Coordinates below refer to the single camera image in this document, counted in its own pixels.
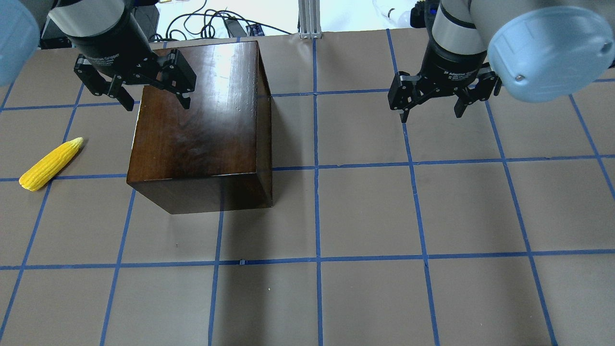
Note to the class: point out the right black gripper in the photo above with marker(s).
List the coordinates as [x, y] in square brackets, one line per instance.
[450, 66]

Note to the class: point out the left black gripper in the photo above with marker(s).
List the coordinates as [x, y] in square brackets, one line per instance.
[109, 44]

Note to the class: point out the yellow corn cob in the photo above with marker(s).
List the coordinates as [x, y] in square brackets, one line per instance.
[50, 165]

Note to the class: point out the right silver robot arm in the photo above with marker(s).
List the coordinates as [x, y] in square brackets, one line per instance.
[538, 50]

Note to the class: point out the dark wooden drawer cabinet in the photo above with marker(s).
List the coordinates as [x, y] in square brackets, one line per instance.
[216, 155]

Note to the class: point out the black power adapter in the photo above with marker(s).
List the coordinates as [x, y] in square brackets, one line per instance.
[234, 27]

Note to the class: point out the aluminium frame post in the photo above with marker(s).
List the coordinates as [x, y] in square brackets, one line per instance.
[309, 19]

